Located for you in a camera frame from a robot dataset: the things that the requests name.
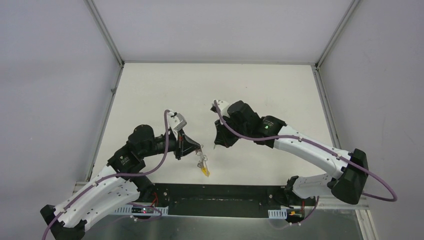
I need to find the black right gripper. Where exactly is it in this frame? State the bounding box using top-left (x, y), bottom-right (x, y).
top-left (214, 114), bottom-right (250, 148)

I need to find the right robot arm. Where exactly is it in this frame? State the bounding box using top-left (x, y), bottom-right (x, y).
top-left (211, 100), bottom-right (368, 207)

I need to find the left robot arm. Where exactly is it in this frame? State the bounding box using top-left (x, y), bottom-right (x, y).
top-left (40, 124), bottom-right (201, 240)

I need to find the yellow key tag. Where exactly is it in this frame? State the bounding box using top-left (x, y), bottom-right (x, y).
top-left (201, 167), bottom-right (210, 177)

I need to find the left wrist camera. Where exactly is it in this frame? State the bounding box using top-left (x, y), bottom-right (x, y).
top-left (166, 111), bottom-right (187, 138)

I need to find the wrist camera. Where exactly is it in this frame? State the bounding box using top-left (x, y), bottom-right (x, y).
top-left (166, 111), bottom-right (187, 138)
top-left (210, 99), bottom-right (230, 117)

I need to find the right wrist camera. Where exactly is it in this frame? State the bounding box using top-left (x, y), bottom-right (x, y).
top-left (210, 99), bottom-right (230, 117)

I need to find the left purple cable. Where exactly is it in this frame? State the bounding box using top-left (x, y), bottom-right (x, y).
top-left (41, 109), bottom-right (171, 240)

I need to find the purple cable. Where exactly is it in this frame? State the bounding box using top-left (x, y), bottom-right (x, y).
top-left (41, 109), bottom-right (171, 240)
top-left (213, 99), bottom-right (398, 229)

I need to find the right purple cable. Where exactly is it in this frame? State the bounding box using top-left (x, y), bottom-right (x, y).
top-left (213, 99), bottom-right (398, 229)

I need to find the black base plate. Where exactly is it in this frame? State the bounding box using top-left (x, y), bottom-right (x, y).
top-left (145, 183), bottom-right (317, 220)

